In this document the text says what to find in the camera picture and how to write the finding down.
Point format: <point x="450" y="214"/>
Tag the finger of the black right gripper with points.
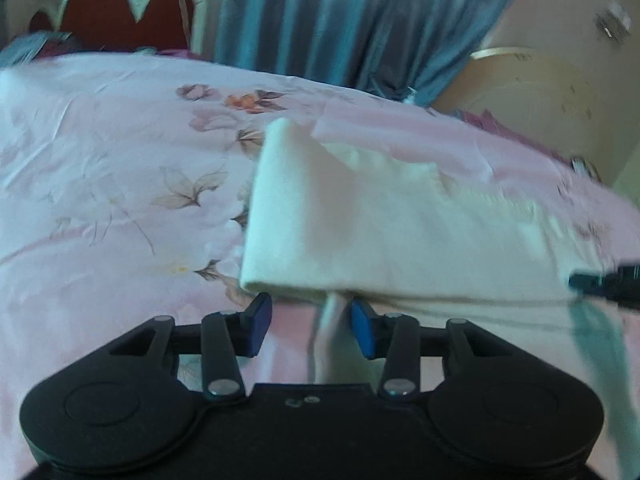
<point x="621" y="286"/>

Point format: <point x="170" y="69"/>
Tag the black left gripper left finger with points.
<point x="236" y="333"/>

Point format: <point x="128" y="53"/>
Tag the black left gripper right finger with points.
<point x="374" y="332"/>

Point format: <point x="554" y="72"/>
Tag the cream white knit garment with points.
<point x="328" y="221"/>

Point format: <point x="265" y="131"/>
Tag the pile of clothes at headboard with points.
<point x="43" y="44"/>

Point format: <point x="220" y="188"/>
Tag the pink floral bed sheet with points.
<point x="124" y="193"/>

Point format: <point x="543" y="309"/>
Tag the round beige wooden furniture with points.
<point x="538" y="96"/>

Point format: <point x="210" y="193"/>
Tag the blue grey curtain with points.
<point x="403" y="50"/>

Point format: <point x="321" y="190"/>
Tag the red white scalloped headboard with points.
<point x="127" y="25"/>

